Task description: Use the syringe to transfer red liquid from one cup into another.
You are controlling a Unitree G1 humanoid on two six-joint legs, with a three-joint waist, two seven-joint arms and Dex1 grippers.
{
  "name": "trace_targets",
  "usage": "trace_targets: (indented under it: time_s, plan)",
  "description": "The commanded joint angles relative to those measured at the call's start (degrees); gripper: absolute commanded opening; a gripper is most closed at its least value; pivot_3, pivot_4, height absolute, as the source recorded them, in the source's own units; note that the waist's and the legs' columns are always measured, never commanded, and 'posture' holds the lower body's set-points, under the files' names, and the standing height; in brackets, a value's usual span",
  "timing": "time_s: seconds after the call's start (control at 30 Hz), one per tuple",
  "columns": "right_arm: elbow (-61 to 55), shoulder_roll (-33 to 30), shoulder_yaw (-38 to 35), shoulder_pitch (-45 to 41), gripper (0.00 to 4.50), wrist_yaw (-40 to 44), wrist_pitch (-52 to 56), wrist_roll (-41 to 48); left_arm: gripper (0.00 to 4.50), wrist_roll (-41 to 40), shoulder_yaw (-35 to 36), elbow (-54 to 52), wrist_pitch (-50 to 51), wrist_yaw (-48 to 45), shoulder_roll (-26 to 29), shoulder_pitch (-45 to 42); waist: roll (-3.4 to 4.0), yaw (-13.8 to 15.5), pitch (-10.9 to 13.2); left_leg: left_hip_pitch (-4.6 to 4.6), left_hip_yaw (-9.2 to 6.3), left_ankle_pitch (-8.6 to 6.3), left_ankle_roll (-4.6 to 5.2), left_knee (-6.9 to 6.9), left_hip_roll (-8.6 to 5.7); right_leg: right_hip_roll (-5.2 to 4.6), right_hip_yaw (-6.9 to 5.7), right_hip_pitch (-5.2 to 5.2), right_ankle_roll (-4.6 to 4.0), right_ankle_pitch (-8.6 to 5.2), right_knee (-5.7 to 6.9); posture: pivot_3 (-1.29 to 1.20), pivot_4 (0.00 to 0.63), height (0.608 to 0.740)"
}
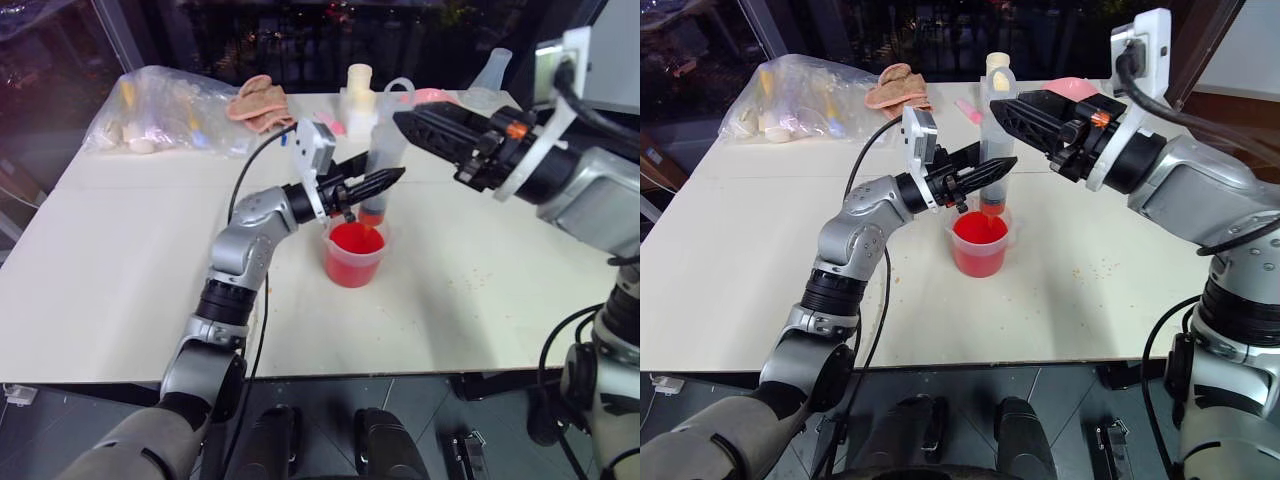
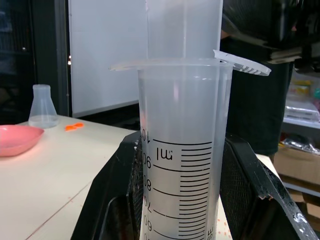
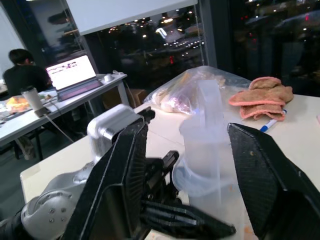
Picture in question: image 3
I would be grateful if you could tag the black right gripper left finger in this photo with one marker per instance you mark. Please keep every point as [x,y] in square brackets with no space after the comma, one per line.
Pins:
[112,175]

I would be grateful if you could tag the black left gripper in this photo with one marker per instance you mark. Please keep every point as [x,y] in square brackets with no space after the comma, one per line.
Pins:
[157,175]

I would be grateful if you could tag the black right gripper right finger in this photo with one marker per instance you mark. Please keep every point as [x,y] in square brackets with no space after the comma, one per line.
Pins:
[270,180]

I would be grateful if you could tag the low clear plastic cup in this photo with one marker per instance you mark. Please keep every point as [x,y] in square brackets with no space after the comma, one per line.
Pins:
[185,180]

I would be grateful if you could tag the tall clear plastic cup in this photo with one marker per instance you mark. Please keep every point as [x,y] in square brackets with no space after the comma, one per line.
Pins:
[212,150]

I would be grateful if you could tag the blue white marker pen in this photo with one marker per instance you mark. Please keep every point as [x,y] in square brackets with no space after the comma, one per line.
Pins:
[271,123]

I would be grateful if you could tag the pink brown towel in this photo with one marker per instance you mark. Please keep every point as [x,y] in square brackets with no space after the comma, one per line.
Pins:
[262,100]

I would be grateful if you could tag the cardboard box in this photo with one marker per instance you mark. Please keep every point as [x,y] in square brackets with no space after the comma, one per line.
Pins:
[135,96]

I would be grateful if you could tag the small white desk object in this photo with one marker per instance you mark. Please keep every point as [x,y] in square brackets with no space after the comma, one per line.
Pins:
[108,77]

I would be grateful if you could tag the clear plastic bag with contents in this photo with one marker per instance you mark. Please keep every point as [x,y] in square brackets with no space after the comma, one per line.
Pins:
[175,97]

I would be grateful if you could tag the translucent upright plastic container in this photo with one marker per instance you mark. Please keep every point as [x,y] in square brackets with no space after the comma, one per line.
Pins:
[210,100]

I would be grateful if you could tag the white office desk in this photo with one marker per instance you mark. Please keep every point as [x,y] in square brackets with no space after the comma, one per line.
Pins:
[22,122]

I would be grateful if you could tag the open laptop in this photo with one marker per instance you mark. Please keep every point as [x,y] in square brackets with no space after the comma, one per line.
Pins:
[72,73]

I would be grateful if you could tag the white travel tumbler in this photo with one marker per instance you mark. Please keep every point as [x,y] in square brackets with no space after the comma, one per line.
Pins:
[32,98]

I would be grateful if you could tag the orange item on desk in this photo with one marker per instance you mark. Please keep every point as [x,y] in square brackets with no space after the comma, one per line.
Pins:
[16,103]

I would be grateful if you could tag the seated person in black shirt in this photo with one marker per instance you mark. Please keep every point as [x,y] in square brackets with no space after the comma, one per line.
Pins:
[22,75]

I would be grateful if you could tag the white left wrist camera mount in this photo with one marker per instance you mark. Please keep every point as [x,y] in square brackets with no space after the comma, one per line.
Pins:
[107,122]

